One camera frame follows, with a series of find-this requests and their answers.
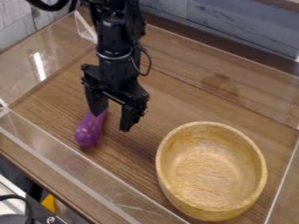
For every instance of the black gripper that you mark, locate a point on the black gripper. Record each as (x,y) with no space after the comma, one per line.
(112,81)

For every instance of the purple toy eggplant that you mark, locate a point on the purple toy eggplant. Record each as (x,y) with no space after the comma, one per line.
(88,131)

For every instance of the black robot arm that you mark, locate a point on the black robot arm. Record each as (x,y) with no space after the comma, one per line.
(119,25)

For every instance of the brown wooden bowl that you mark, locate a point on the brown wooden bowl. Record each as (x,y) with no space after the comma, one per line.
(211,170)

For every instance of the black and yellow device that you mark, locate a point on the black and yellow device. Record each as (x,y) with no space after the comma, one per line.
(20,209)

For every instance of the clear acrylic tray enclosure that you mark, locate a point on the clear acrylic tray enclosure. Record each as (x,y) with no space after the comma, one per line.
(197,84)

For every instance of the clear acrylic corner bracket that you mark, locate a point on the clear acrylic corner bracket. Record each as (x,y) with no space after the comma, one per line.
(85,30)

